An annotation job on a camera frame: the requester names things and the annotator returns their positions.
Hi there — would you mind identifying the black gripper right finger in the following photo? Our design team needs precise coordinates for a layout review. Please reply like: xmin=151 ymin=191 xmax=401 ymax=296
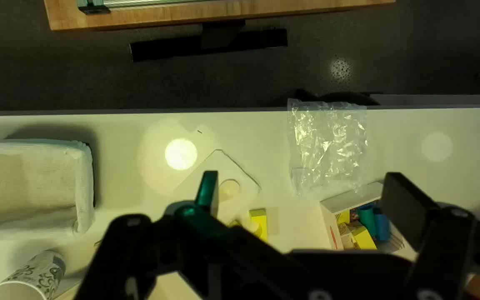
xmin=381 ymin=172 xmax=478 ymax=300

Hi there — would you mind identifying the clear plastic bag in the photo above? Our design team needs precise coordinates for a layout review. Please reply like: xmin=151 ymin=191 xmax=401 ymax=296
xmin=285 ymin=97 xmax=370 ymax=197

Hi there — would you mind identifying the dark wicker bin white lining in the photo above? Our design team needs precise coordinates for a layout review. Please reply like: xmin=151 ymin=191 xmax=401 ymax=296
xmin=0 ymin=129 xmax=96 ymax=236

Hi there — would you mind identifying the black table foot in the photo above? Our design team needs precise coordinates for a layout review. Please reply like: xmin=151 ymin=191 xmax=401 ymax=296
xmin=128 ymin=21 xmax=290 ymax=64

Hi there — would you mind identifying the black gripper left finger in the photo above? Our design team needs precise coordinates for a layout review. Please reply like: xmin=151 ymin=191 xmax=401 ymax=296
xmin=75 ymin=214 xmax=160 ymax=300

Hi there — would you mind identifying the clear plastic container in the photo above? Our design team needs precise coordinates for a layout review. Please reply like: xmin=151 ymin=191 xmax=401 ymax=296
xmin=318 ymin=181 xmax=420 ymax=262

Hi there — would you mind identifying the patterned paper cup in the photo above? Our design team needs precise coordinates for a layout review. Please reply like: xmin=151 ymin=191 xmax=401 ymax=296
xmin=0 ymin=249 xmax=68 ymax=300

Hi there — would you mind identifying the yellow cube block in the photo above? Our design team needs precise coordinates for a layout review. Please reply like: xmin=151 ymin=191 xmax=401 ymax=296
xmin=246 ymin=216 xmax=270 ymax=242

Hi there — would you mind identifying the white paper napkin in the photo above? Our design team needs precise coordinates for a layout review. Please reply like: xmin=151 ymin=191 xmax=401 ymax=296
xmin=173 ymin=147 xmax=261 ymax=226

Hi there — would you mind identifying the blue marker grey cap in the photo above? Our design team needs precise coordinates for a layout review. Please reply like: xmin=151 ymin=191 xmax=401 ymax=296
xmin=373 ymin=211 xmax=391 ymax=246

